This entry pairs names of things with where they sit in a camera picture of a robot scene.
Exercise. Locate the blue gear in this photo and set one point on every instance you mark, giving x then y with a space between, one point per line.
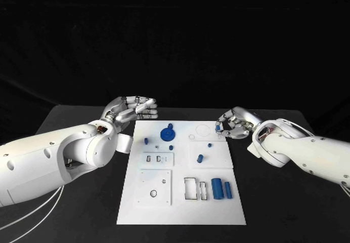
166 133

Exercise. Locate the large blue cylinder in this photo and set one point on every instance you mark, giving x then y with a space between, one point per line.
218 188

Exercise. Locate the white task board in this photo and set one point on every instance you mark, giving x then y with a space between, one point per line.
181 214

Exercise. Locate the slim blue cylinder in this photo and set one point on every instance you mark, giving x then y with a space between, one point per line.
228 190

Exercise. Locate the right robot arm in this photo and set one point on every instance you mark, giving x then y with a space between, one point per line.
314 155

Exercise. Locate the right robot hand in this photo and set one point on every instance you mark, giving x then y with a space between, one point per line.
245 115

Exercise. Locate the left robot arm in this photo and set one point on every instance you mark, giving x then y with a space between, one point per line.
32 155

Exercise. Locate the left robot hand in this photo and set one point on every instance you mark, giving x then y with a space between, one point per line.
129 112

